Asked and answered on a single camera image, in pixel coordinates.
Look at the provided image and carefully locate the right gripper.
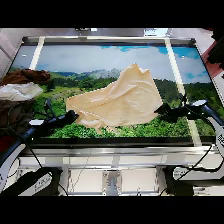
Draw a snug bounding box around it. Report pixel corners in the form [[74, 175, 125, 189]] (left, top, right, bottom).
[[154, 102, 183, 123]]

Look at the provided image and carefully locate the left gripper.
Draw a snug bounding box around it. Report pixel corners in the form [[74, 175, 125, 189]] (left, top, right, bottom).
[[53, 109, 80, 130]]

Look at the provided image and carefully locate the cream shirt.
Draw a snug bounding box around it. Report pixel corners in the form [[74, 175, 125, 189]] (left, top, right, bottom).
[[65, 63, 164, 135]]

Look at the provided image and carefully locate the dark brown garment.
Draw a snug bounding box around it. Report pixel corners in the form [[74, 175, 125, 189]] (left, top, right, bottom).
[[0, 98, 38, 136]]

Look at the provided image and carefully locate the white garment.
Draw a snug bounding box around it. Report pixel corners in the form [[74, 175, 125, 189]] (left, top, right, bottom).
[[0, 81, 44, 102]]

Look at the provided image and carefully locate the black cable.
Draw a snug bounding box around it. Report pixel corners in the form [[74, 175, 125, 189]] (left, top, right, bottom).
[[158, 143, 215, 197], [6, 103, 69, 197]]

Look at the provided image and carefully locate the silver frame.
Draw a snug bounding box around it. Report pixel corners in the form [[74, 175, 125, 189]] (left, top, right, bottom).
[[15, 143, 224, 197]]

